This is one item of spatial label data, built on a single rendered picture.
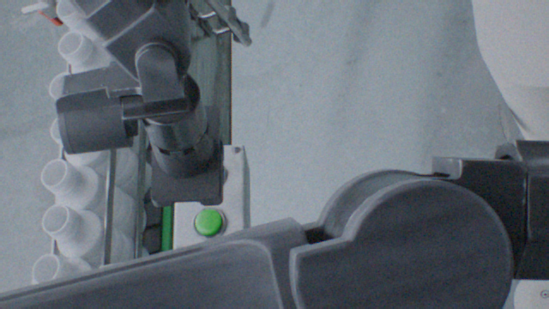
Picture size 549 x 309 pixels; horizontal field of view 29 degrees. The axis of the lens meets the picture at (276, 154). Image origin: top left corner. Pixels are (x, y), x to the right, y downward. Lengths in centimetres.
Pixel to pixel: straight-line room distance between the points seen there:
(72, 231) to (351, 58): 147
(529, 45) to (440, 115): 176
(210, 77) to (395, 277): 111
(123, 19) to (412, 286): 46
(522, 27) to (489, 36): 2
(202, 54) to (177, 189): 57
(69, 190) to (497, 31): 69
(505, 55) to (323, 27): 201
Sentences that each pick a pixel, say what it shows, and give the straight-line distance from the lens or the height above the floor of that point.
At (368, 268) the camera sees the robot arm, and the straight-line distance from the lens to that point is 47.
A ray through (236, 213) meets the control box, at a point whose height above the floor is 110.
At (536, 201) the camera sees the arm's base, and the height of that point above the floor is 160.
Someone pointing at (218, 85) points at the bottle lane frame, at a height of 87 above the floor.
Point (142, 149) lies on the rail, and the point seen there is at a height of 104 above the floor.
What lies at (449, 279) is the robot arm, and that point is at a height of 162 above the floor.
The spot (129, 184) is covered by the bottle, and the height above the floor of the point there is 104.
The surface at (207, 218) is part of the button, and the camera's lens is 116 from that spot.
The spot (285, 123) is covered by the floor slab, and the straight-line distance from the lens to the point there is 257.
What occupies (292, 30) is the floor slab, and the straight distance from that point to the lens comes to 271.
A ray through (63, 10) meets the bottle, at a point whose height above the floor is 116.
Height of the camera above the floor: 205
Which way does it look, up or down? 54 degrees down
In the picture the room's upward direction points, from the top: 44 degrees counter-clockwise
